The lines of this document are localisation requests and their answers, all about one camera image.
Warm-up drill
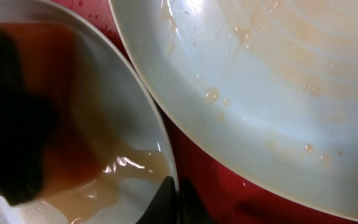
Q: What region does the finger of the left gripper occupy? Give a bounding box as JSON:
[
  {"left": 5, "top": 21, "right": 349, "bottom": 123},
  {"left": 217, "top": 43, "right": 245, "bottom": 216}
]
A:
[{"left": 0, "top": 29, "right": 58, "bottom": 205}]

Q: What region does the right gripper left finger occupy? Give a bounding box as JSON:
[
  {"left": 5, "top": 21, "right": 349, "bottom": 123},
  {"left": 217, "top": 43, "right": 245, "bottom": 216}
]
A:
[{"left": 136, "top": 176, "right": 177, "bottom": 224}]

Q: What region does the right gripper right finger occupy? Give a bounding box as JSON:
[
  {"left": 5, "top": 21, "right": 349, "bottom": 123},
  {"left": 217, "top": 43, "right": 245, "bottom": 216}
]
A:
[{"left": 179, "top": 178, "right": 214, "bottom": 224}]

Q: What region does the white plate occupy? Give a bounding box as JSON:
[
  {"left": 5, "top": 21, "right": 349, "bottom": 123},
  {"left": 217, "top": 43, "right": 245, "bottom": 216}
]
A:
[
  {"left": 111, "top": 0, "right": 358, "bottom": 221},
  {"left": 0, "top": 1, "right": 177, "bottom": 223}
]

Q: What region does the orange green sponge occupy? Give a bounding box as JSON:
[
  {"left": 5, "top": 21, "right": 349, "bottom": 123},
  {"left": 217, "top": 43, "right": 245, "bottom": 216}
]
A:
[{"left": 0, "top": 23, "right": 101, "bottom": 198}]

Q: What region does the white plate top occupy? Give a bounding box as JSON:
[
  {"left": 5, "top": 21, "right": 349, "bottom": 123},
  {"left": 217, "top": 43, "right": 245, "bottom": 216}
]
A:
[{"left": 111, "top": 0, "right": 358, "bottom": 221}]

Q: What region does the red plastic tray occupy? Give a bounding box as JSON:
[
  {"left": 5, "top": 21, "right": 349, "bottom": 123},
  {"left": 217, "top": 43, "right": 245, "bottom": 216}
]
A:
[{"left": 54, "top": 0, "right": 357, "bottom": 223}]

